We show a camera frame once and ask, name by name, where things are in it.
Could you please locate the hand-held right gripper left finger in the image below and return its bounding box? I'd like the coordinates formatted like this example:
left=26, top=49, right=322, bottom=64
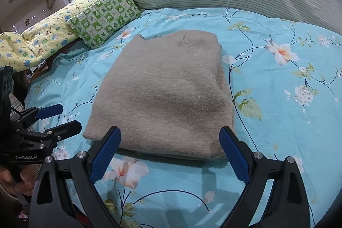
left=29, top=126, right=122, bottom=228

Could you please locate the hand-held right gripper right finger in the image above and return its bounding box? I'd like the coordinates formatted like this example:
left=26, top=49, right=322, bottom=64
left=218, top=126, right=312, bottom=228

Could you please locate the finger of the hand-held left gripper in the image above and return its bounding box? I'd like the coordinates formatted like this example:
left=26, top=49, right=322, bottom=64
left=20, top=120, right=82, bottom=143
left=11, top=104, right=64, bottom=122

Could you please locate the beige knit sweater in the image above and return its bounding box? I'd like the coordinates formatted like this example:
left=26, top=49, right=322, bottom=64
left=83, top=29, right=236, bottom=161

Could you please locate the person's left hand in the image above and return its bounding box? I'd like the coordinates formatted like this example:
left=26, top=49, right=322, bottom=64
left=0, top=161, right=38, bottom=207

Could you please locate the light blue floral bed sheet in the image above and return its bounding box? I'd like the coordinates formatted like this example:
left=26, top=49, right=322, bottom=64
left=24, top=6, right=342, bottom=228

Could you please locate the yellow cartoon print quilt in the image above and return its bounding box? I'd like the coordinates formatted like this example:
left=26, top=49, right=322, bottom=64
left=0, top=0, right=118, bottom=72

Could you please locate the green white patterned pillow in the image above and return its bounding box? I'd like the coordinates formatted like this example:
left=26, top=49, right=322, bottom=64
left=66, top=0, right=142, bottom=50

